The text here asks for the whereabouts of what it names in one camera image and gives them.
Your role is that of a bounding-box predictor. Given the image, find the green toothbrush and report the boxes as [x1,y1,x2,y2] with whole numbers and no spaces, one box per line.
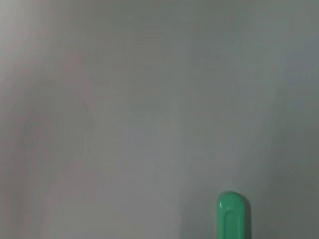
[217,191,252,239]

